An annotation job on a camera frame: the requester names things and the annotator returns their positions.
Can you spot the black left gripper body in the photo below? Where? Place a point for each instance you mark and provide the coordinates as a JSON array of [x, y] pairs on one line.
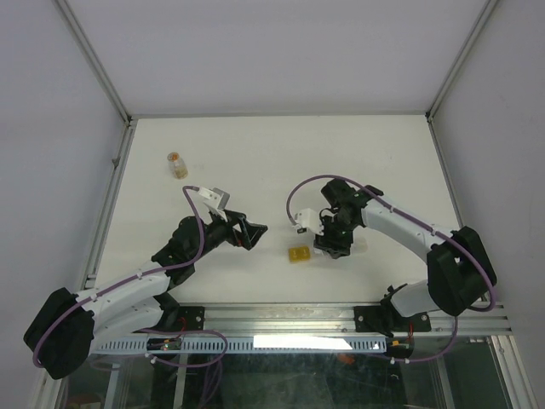
[[218, 231]]

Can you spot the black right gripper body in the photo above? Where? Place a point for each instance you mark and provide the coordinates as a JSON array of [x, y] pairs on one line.
[[337, 235]]

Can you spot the weekly pill organizer strip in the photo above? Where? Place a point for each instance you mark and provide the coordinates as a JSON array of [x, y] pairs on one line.
[[300, 253]]

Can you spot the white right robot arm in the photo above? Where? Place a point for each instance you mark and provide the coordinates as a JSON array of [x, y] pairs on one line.
[[459, 271]]

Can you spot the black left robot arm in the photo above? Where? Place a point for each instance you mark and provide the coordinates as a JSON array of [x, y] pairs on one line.
[[72, 325]]

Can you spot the clear glass bottle orange cap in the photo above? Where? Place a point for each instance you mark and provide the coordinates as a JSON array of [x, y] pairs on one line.
[[177, 165]]

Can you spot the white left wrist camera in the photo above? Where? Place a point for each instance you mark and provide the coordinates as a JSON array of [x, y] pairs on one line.
[[215, 200]]

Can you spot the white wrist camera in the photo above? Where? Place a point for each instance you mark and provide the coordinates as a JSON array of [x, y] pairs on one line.
[[308, 220], [215, 200]]

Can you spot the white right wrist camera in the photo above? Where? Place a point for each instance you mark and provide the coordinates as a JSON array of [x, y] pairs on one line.
[[308, 220]]

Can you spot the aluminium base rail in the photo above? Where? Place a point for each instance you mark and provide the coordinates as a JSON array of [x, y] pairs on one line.
[[247, 319]]

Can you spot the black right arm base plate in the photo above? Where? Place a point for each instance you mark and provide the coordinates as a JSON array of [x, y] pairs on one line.
[[387, 321]]

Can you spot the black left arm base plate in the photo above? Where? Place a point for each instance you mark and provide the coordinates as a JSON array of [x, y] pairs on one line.
[[181, 318]]

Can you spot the white slotted cable duct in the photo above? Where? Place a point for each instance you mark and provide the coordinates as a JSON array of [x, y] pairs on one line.
[[244, 345]]

